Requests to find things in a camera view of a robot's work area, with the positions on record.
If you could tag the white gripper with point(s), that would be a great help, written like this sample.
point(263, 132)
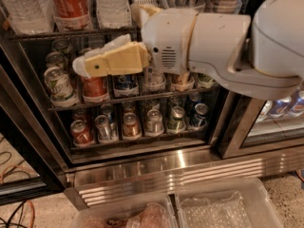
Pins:
point(166, 40)

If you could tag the clear water bottle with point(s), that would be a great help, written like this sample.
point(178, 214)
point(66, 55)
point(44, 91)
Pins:
point(30, 16)

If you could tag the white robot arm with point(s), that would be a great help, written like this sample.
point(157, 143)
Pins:
point(217, 48)

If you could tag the iced tea bottle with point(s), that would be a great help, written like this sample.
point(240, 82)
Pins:
point(153, 80)

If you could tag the red cola bottle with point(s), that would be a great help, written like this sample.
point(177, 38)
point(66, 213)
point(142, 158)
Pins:
point(71, 15)

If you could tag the orange can bottom shelf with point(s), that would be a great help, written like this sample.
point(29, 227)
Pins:
point(131, 126)

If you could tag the stainless steel fridge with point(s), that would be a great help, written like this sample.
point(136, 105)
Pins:
point(105, 172)

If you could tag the green can bottom shelf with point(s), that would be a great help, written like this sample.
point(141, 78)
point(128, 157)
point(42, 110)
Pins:
point(176, 123)

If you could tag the silver can bottom shelf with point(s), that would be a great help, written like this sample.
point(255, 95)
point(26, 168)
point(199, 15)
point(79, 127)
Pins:
point(106, 130)

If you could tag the blue can bottom shelf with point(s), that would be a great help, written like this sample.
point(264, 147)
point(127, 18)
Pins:
point(198, 117)

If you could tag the red can bottom shelf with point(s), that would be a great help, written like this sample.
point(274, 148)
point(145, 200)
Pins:
point(81, 133)

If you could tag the right fridge glass door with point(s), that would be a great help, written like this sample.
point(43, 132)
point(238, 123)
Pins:
point(269, 119)

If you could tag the fridge glass door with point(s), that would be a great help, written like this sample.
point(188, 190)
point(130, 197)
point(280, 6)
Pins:
point(19, 127)
point(269, 119)

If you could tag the left fridge glass door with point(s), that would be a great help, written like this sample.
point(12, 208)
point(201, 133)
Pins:
point(19, 127)

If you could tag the blue pepsi can front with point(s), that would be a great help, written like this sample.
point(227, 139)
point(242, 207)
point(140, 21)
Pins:
point(126, 85)

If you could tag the red soda can front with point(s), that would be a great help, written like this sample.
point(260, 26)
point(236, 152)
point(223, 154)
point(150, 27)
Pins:
point(94, 89)

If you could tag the orange brown can front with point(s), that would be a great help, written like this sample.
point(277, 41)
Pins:
point(181, 82)

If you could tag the left clear plastic bin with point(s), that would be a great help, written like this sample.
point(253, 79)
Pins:
point(144, 211)

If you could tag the clear plastic bin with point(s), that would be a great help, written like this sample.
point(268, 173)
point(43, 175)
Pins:
point(227, 203)
point(144, 211)

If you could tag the right clear plastic bin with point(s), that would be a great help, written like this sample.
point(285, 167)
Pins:
point(227, 203)

